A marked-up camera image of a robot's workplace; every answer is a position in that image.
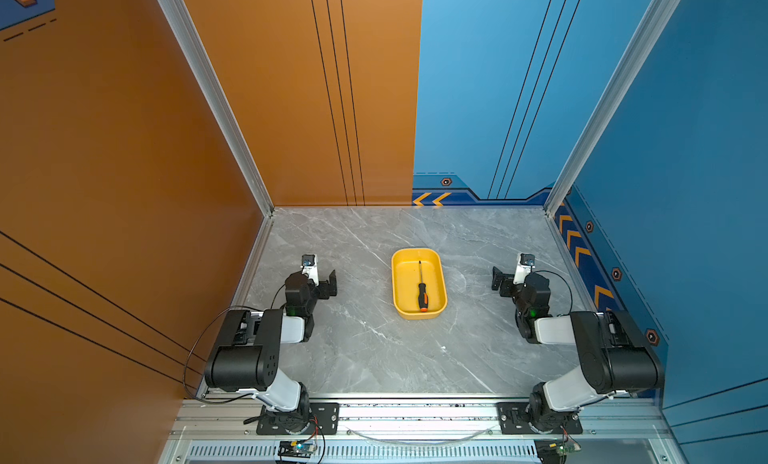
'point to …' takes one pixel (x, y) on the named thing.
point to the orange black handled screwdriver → (423, 297)
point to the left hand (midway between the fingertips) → (319, 268)
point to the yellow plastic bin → (418, 283)
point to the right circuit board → (555, 451)
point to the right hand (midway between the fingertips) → (508, 269)
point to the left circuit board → (297, 448)
